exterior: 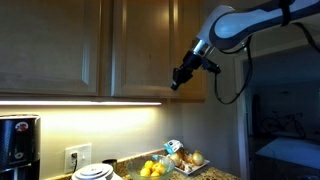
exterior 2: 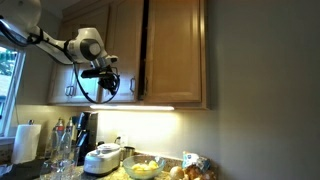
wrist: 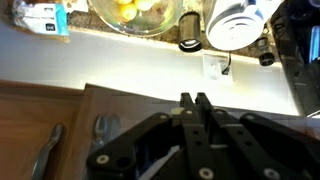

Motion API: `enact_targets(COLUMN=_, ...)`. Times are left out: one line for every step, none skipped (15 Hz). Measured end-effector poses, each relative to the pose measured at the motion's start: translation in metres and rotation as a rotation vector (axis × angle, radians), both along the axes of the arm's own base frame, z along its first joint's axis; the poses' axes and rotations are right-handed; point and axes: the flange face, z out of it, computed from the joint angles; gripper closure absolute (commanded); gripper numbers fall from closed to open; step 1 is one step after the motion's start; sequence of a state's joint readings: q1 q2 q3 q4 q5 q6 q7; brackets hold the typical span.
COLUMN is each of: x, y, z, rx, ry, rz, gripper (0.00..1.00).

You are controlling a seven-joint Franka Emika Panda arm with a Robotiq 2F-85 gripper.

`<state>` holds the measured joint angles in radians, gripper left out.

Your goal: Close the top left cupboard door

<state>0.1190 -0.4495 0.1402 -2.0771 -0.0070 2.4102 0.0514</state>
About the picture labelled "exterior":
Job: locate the reddish brown onion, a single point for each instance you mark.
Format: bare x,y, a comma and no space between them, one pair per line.
187,156

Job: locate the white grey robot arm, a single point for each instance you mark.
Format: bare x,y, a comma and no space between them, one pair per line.
240,26

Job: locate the wide wooden cupboard door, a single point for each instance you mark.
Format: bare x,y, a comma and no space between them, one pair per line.
43,46

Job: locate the yellow lemon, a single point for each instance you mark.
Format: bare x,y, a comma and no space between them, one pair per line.
149,164
145,172
155,174
159,168

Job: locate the narrow wooden cupboard door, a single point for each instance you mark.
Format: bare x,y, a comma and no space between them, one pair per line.
197,90

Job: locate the small blue object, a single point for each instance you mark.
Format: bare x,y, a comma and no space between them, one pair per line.
155,157

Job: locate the white door frame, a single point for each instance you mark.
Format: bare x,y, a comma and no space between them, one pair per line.
242,133

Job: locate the large yellow onion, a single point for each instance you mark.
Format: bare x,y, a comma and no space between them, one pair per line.
197,158

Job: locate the black cup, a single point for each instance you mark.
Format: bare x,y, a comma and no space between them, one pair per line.
110,162

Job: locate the white plate stack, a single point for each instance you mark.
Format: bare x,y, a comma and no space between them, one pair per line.
95,171

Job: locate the wooden cabinet door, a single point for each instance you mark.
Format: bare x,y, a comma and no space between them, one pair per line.
143,50

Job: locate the pale yellow onion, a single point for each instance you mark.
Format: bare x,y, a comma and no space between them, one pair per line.
176,159

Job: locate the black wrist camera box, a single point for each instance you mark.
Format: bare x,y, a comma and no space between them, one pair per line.
210,66

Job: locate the bicycle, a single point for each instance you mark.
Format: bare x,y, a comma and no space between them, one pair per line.
297,124

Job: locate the black power plug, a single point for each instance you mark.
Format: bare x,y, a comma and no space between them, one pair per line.
74,156

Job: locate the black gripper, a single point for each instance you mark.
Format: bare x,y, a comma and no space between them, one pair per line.
190,66

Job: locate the white rectangular tray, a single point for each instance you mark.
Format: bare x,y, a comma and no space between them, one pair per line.
200,167

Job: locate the under-cabinet light strip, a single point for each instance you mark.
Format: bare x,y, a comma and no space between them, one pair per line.
80,103

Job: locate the pale table in back room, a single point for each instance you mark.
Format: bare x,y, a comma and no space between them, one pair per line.
296,153

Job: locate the white wall outlet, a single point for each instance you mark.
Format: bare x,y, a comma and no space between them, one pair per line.
83,156

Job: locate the clear glass bowl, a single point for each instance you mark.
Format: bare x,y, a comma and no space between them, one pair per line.
133,168

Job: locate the black coffee machine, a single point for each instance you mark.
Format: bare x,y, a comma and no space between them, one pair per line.
18,143

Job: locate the blue white food package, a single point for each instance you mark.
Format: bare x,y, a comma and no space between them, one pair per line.
172,146

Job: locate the wooden cupboard frame with shelves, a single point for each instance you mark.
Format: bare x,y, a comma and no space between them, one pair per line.
106,50

